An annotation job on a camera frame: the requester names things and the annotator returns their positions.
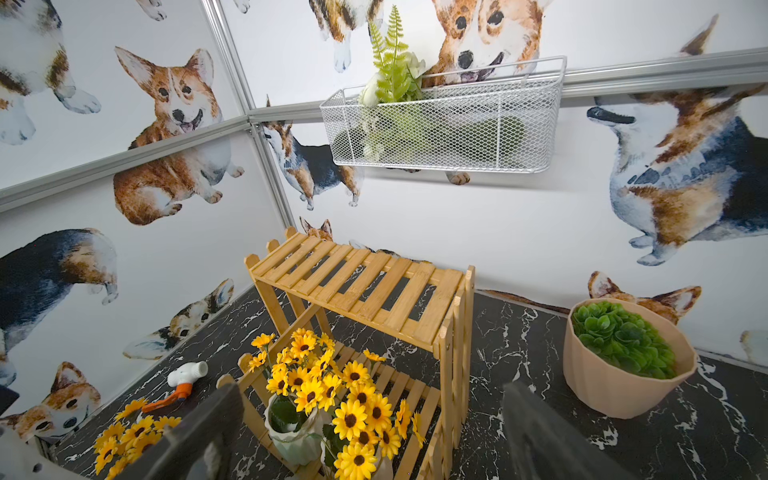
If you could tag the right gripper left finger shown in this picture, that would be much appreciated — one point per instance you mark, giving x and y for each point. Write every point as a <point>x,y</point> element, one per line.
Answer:
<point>200,447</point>

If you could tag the green fern white flower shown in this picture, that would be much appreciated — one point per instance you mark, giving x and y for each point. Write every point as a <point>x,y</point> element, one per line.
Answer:
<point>399,71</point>

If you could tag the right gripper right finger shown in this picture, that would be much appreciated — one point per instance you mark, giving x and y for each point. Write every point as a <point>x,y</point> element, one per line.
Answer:
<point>543,445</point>

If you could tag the tan pot green plant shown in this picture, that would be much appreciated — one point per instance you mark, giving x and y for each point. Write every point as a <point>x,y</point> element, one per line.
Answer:
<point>622,359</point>

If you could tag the wooden slatted plant shelf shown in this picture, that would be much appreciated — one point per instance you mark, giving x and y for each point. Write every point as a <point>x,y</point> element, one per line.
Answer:
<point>307,282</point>

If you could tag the white wire wall basket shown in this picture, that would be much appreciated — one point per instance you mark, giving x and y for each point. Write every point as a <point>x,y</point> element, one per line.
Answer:
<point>506,124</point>

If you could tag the sunflower pot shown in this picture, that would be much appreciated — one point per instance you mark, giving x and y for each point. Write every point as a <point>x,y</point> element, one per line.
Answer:
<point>131,434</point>
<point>365,432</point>
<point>303,383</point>

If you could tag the white orange spray nozzle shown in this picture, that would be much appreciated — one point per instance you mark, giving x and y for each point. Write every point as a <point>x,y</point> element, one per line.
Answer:
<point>182,381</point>

